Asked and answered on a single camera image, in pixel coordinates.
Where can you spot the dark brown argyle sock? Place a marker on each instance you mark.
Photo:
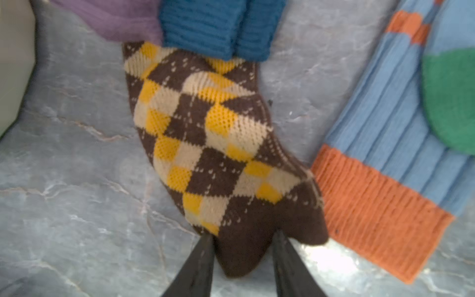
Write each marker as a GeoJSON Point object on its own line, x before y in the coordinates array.
{"type": "Point", "coordinates": [208, 134]}

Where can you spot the blue green orange sock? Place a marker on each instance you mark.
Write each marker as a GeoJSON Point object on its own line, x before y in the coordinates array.
{"type": "Point", "coordinates": [398, 166]}

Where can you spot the beige purple striped sock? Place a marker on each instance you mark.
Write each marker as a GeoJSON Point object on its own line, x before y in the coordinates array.
{"type": "Point", "coordinates": [217, 29]}

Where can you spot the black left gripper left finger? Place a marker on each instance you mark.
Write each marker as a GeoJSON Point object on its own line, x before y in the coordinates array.
{"type": "Point", "coordinates": [195, 277]}

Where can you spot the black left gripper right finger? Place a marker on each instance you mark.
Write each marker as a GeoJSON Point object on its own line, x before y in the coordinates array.
{"type": "Point", "coordinates": [291, 274]}

